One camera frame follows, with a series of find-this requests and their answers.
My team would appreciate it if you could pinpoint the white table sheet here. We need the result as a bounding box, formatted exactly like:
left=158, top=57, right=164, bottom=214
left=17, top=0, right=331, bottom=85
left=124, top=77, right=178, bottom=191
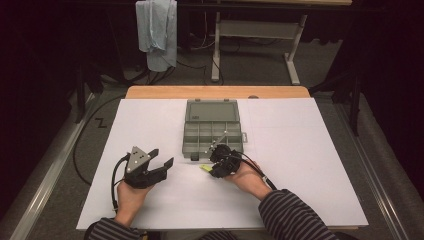
left=75, top=97, right=370, bottom=232

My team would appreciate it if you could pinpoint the person's striped clothing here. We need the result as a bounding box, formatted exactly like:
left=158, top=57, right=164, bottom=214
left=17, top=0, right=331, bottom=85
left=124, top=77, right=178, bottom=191
left=199, top=230, right=240, bottom=240

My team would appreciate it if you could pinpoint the long black floor cable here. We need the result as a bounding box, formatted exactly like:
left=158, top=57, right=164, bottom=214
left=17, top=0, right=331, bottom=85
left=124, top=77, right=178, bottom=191
left=72, top=94, right=127, bottom=187

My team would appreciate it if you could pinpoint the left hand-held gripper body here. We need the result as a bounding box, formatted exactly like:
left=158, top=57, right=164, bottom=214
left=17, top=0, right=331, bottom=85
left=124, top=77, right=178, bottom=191
left=123, top=145, right=168, bottom=190

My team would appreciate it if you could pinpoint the black floor cable bundle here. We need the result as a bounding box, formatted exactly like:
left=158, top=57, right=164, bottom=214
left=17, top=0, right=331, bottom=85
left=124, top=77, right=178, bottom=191
left=99, top=64, right=177, bottom=87

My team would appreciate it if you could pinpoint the grey plastic compartment box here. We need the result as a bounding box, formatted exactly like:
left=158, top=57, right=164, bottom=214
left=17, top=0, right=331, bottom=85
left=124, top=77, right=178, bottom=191
left=181, top=98, right=249, bottom=162

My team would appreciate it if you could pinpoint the black metal stand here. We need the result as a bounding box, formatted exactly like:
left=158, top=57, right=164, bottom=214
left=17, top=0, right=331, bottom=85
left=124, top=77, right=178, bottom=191
left=74, top=61, right=105, bottom=125
left=307, top=70, right=364, bottom=137

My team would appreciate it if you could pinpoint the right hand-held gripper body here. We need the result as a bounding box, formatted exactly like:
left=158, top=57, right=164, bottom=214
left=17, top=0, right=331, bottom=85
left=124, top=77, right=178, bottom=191
left=207, top=130, right=243, bottom=180

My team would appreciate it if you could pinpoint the white metal desk frame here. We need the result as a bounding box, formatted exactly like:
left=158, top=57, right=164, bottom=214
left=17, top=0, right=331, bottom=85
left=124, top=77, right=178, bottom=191
left=210, top=11, right=309, bottom=86

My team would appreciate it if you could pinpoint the hand-held gripper black cable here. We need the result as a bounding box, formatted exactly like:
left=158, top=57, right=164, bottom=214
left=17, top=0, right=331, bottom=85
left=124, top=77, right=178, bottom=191
left=110, top=153, right=132, bottom=213
left=232, top=151, right=279, bottom=191

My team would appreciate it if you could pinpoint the person's right hand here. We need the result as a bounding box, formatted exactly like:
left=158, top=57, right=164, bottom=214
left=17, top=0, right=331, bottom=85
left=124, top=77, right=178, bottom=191
left=223, top=159, right=273, bottom=201

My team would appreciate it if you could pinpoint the person's left hand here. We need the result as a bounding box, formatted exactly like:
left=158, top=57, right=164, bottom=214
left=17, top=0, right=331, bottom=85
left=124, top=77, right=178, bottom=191
left=115, top=180, right=155, bottom=228

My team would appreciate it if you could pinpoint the right hand-held gripper black cable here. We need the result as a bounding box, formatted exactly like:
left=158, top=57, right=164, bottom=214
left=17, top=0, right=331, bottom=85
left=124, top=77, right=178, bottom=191
left=232, top=151, right=279, bottom=191

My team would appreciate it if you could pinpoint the metal floor rail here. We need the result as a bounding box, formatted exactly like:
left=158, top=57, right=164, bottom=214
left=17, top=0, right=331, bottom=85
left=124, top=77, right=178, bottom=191
left=0, top=92, right=98, bottom=240
left=334, top=102, right=415, bottom=240

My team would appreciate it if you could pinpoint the left hand-held gripper black cable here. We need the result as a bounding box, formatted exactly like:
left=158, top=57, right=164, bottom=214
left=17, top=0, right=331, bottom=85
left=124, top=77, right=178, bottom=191
left=110, top=153, right=132, bottom=213

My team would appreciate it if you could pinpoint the light blue hanging cloth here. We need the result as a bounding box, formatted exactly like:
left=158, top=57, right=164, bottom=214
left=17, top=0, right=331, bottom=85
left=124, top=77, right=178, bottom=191
left=135, top=0, right=178, bottom=73

